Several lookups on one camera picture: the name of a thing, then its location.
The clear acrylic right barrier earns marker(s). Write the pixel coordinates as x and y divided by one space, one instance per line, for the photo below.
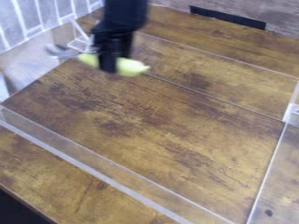
276 204

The clear acrylic corner bracket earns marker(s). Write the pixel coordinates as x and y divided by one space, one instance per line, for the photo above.
81 40

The clear acrylic front barrier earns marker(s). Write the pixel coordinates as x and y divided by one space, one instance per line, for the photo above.
126 181

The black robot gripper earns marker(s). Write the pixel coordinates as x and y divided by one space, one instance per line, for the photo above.
124 17

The black strip on table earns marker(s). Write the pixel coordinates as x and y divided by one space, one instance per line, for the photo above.
228 17

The clear acrylic barrier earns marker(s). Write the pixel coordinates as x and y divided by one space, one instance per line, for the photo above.
126 181
276 204

